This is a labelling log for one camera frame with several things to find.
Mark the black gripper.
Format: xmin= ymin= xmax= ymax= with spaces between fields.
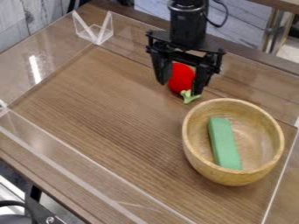
xmin=146 ymin=0 xmax=226 ymax=95

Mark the red plush strawberry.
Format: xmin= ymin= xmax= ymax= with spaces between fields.
xmin=169 ymin=63 xmax=202 ymax=104

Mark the wooden bowl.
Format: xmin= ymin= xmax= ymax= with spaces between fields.
xmin=182 ymin=98 xmax=286 ymax=186

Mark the green rectangular block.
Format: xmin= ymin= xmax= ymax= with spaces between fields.
xmin=209 ymin=117 xmax=243 ymax=170

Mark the metal leg in background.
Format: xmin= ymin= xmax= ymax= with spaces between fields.
xmin=262 ymin=9 xmax=295 ymax=55

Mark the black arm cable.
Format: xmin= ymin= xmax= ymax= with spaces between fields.
xmin=205 ymin=0 xmax=230 ymax=28

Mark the clear acrylic corner bracket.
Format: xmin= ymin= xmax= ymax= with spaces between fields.
xmin=71 ymin=11 xmax=114 ymax=46

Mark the clear acrylic tray wall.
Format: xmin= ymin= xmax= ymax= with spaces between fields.
xmin=0 ymin=101 xmax=195 ymax=224

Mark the black table frame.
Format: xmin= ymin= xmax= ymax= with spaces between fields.
xmin=0 ymin=185 xmax=69 ymax=224

